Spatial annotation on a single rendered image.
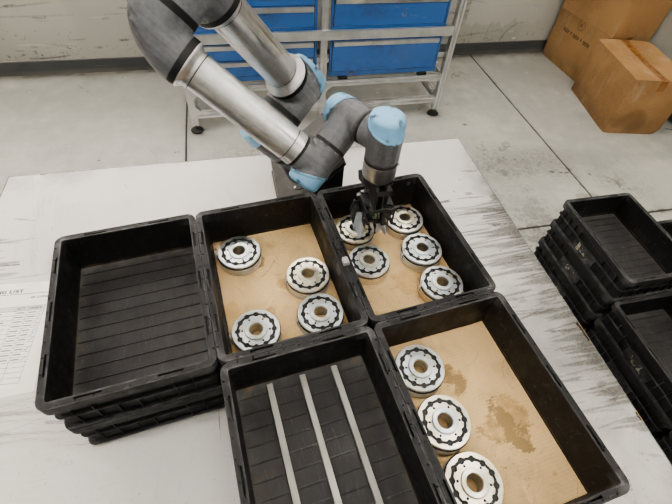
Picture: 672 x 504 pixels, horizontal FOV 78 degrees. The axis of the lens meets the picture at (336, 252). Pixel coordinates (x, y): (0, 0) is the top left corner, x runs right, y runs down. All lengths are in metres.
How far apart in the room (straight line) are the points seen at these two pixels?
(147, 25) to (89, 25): 2.85
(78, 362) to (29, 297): 0.37
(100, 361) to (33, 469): 0.25
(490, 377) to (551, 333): 0.34
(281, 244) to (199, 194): 0.45
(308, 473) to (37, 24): 3.46
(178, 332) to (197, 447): 0.24
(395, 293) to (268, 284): 0.31
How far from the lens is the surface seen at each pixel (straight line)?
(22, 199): 1.63
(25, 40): 3.87
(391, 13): 2.80
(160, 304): 1.03
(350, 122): 0.89
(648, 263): 1.95
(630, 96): 3.55
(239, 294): 0.99
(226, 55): 2.72
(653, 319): 1.94
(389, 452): 0.86
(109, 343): 1.01
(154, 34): 0.85
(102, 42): 3.73
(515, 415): 0.95
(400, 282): 1.03
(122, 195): 1.51
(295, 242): 1.08
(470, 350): 0.98
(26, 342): 1.26
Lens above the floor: 1.65
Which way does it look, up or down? 51 degrees down
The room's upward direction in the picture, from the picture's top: 5 degrees clockwise
